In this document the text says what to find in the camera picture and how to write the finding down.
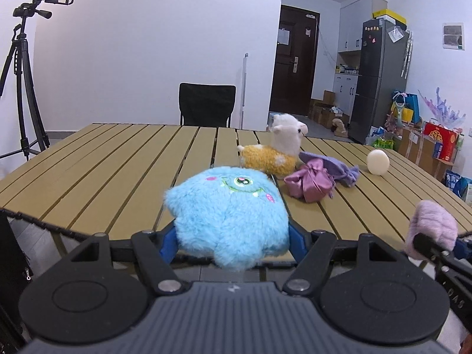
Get dark brown door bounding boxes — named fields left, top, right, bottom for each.
left=269, top=4, right=321, bottom=117

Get green bag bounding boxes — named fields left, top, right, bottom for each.
left=372, top=136, right=396, bottom=151

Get blue plush monster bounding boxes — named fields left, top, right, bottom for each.
left=164, top=166, right=290, bottom=271

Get blue gift bag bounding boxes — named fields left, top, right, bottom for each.
left=391, top=90, right=421, bottom=124

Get yellow box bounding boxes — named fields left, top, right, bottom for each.
left=372, top=8, right=407, bottom=25

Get white and yellow alpaca plush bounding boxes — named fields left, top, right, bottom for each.
left=236, top=114, right=309, bottom=176

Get pink fluffy plush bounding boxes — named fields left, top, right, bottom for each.
left=406, top=200, right=458, bottom=260

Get white base cabinet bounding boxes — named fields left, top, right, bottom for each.
left=334, top=74, right=360, bottom=120

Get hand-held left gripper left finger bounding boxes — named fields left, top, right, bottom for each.
left=70, top=225, right=189, bottom=297

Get wall electrical panel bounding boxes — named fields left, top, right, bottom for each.
left=442, top=23, right=464, bottom=50

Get purple cloth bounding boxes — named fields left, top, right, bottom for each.
left=298, top=151, right=360, bottom=189

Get purple paper decoration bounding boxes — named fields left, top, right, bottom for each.
left=418, top=88, right=467, bottom=126

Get black chair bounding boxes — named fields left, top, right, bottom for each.
left=179, top=83, right=237, bottom=128

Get white foam cylinder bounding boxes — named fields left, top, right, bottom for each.
left=366, top=149, right=389, bottom=176

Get yellow gift bag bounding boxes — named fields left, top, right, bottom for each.
left=391, top=107, right=414, bottom=124

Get pink satin pouch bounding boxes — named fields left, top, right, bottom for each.
left=284, top=158, right=336, bottom=203

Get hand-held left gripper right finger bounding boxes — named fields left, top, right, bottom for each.
left=282, top=218, right=402, bottom=297

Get black tripod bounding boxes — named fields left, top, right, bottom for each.
left=0, top=5, right=52, bottom=161

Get large cardboard box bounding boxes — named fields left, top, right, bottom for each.
left=394, top=125, right=456, bottom=179

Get black zippered bag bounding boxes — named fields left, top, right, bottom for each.
left=0, top=210, right=35, bottom=351

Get grey refrigerator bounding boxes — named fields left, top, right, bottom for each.
left=348, top=18, right=410, bottom=144

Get red gift box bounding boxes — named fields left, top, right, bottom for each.
left=423, top=122, right=458, bottom=161

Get blue pet food bag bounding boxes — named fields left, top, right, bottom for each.
left=444, top=170, right=464, bottom=198
left=459, top=177, right=472, bottom=203

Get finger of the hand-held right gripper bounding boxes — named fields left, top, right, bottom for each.
left=454, top=230, right=472, bottom=260
left=413, top=233, right=460, bottom=266

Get open small cardboard boxes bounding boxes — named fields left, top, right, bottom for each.
left=309, top=90, right=349, bottom=128

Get beige cat scratcher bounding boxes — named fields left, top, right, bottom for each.
left=331, top=118, right=349, bottom=137

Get white wall cabinet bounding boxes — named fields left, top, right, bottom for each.
left=337, top=0, right=373, bottom=53

